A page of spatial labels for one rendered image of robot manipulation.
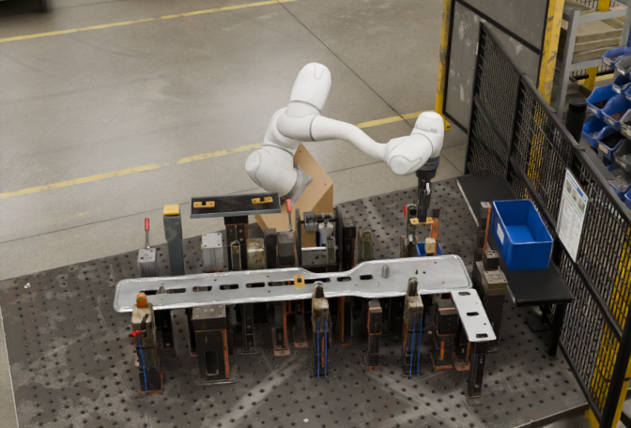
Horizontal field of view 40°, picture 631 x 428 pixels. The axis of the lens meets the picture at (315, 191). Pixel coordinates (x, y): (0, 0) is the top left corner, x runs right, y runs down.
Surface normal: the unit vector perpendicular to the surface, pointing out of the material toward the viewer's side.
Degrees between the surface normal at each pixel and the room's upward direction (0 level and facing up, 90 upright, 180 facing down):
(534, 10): 91
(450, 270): 0
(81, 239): 0
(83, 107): 0
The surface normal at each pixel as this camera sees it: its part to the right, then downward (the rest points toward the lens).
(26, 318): 0.00, -0.84
